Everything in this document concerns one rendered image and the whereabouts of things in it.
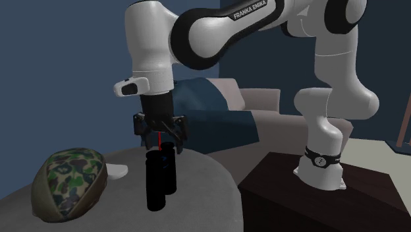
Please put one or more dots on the dark robot stand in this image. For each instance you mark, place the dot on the dark robot stand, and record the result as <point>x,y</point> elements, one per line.
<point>289,205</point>

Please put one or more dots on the grey upholstered seat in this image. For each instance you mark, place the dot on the grey upholstered seat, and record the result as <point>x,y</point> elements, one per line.
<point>199,199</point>

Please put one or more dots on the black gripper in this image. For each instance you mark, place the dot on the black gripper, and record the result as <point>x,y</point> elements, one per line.
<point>156,107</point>

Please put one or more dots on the black cylinder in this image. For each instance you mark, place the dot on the black cylinder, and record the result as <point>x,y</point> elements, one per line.
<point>155,183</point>
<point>171,173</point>

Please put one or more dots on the dark blue blanket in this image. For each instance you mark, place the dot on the dark blue blanket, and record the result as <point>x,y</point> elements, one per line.
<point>212,125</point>

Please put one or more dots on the beige sofa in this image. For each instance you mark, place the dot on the beige sofa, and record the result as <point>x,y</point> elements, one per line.
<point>276,128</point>

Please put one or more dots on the camouflage cap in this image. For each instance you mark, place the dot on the camouflage cap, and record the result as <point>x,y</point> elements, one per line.
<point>72,183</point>

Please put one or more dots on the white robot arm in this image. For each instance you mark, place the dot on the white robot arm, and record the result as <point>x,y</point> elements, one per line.
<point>334,96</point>

